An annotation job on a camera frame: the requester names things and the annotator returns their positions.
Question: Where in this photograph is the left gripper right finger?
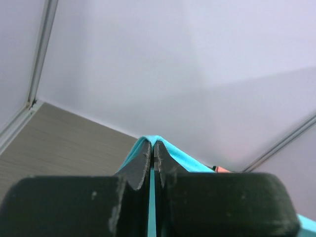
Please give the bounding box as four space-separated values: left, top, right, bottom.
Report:
154 141 300 237

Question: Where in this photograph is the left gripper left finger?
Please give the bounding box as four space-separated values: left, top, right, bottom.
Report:
0 142 151 237

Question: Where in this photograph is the turquoise t shirt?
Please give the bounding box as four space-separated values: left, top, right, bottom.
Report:
120 135 316 237

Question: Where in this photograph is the folded pink t shirt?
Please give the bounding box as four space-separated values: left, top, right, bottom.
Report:
212 166 230 173

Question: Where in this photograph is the right aluminium frame post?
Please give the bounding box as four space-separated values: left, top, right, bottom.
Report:
242 113 316 172

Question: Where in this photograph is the aluminium frame post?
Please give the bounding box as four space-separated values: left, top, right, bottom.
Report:
0 0 58 152
242 113 316 172

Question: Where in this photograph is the left aluminium frame post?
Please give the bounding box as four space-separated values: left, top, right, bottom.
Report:
0 0 58 152

